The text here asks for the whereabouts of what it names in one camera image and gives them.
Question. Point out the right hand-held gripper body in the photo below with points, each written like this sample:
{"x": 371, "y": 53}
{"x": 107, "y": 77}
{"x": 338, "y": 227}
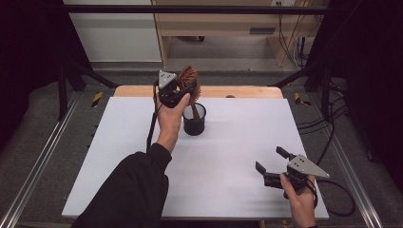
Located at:
{"x": 304, "y": 169}

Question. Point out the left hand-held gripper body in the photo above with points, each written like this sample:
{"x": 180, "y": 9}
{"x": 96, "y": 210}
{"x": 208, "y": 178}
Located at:
{"x": 168, "y": 88}

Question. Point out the brown wooden paddle hairbrush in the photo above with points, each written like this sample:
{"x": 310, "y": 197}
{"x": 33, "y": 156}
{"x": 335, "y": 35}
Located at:
{"x": 188, "y": 79}

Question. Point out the black mesh pen cup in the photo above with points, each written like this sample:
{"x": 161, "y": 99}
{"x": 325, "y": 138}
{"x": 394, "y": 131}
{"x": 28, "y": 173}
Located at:
{"x": 194, "y": 126}

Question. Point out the person's left hand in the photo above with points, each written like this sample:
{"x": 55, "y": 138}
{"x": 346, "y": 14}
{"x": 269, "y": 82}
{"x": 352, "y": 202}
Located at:
{"x": 171, "y": 122}

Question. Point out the person's right hand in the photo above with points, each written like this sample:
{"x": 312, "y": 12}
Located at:
{"x": 301, "y": 202}

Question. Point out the white table cover board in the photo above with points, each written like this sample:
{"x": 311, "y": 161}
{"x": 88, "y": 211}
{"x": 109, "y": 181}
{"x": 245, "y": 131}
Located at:
{"x": 228, "y": 158}

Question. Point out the light wooden desk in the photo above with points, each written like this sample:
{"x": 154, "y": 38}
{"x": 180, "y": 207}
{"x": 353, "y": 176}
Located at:
{"x": 221, "y": 23}

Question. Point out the white cabinet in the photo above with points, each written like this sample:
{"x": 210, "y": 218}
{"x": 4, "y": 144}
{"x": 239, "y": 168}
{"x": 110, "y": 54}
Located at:
{"x": 115, "y": 34}

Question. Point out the black curtain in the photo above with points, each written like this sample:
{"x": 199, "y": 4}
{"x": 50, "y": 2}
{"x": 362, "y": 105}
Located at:
{"x": 31, "y": 47}
{"x": 370, "y": 63}

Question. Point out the aluminium floor rail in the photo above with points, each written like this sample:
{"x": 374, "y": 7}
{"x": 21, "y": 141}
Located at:
{"x": 351, "y": 180}
{"x": 38, "y": 158}

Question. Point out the black metal frame strut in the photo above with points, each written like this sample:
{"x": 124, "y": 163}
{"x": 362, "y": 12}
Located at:
{"x": 65, "y": 88}
{"x": 321, "y": 85}

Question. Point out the black horizontal frame bar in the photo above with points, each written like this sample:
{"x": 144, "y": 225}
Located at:
{"x": 190, "y": 9}

